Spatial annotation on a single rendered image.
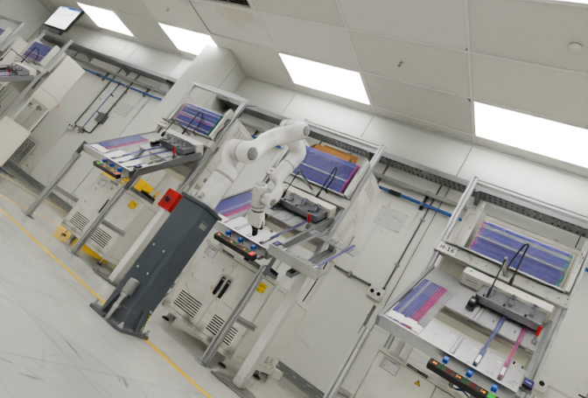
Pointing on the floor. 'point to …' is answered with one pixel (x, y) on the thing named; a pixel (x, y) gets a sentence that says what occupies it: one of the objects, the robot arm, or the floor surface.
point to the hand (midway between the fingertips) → (255, 232)
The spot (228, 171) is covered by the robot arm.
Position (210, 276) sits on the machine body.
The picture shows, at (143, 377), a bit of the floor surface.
